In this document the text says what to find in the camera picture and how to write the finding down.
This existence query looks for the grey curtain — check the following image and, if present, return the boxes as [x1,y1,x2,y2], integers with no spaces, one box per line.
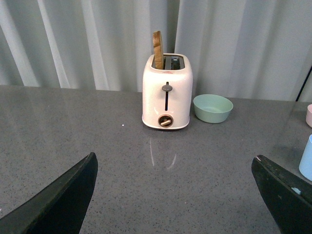
[0,0,312,102]

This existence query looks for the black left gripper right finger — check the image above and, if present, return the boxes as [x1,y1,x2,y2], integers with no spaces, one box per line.
[252,155,312,234]

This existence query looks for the blue cup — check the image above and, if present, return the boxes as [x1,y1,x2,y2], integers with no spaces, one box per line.
[299,135,312,181]

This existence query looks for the green bowl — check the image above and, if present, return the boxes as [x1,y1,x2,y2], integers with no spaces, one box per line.
[193,94,234,124]

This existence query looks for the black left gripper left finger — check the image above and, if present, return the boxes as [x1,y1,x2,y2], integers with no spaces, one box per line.
[0,153,98,234]

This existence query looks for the toast bread slice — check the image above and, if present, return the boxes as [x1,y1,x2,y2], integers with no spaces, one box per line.
[153,31,164,70]

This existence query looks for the cream white toaster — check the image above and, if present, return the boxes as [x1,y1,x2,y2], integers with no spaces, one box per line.
[142,53,193,130]

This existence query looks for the pink bowl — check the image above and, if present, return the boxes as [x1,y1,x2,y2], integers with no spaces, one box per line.
[306,104,312,127]

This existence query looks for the black cable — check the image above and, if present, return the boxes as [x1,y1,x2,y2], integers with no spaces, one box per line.
[295,65,312,102]

